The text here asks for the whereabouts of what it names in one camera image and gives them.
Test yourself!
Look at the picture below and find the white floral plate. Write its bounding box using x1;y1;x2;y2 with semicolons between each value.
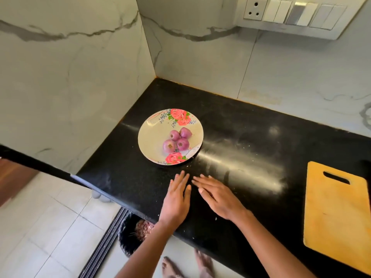
137;108;205;166

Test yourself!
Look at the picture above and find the wooden cutting board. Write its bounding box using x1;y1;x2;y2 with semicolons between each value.
303;161;371;276

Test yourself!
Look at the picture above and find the brown wooden cabinet door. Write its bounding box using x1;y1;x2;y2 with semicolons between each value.
0;158;38;207

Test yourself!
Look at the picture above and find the person's left forearm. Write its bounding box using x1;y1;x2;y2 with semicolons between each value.
116;220;177;278

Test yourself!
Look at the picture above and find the black stone countertop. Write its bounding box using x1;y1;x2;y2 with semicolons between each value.
0;77;371;278

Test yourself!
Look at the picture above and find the person's right forearm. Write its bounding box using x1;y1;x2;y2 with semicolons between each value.
232;210;317;278

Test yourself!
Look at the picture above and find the person's right hand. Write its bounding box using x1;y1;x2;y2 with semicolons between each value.
192;173;250;222

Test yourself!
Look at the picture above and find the person's right foot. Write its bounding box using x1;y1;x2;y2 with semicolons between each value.
195;249;216;278

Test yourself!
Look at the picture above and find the white wall switch panel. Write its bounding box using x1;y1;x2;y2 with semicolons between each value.
234;0;371;41

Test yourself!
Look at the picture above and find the person's left hand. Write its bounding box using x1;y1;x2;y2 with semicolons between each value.
158;170;192;229

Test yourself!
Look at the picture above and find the black dustbin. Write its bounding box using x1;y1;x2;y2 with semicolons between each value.
118;213;157;257

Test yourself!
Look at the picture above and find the person's foot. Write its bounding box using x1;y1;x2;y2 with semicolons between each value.
161;256;185;278
195;249;216;278

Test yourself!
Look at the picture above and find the person's left foot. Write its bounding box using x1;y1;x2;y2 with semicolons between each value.
161;256;185;278

